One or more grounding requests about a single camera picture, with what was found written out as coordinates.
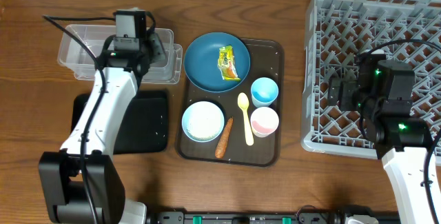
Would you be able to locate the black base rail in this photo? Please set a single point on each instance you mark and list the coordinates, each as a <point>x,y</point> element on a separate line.
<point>306,214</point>

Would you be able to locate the green yellow snack wrapper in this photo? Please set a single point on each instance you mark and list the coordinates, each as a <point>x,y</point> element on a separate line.
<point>226,64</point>

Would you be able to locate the dark blue plate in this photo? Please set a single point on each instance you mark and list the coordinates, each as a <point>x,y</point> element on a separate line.
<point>201,61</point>

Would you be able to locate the yellow plastic spoon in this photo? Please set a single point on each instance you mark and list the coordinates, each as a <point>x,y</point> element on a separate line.
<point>243,104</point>

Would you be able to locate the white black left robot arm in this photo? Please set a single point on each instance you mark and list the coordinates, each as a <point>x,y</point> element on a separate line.
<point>80,182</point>

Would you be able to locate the pink white plastic cup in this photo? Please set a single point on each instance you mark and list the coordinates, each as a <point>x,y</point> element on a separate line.
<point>264,121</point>

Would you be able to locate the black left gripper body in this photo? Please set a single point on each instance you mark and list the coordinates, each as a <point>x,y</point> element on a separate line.
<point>154,51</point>

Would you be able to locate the dark brown serving tray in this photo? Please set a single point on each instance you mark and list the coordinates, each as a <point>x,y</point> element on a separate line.
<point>267,60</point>

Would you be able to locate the light blue plastic cup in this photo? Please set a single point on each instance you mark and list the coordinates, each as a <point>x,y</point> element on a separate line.
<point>264,92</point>

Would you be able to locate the light blue rice bowl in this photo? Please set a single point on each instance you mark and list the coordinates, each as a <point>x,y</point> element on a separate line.
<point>202,121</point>

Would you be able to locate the grey dishwasher rack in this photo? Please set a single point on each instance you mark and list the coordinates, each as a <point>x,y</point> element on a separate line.
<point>335,31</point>

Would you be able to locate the clear plastic bin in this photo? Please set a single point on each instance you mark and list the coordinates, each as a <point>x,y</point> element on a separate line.
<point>74,57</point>

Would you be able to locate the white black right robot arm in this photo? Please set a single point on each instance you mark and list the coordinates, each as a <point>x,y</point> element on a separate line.
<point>381,95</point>

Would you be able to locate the orange carrot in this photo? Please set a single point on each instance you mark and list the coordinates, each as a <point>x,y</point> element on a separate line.
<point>223,141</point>

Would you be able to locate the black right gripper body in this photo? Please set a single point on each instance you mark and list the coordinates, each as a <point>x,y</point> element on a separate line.
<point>349,96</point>

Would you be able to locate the black plastic bin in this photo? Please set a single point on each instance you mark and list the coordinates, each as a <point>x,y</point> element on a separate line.
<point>148,120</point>

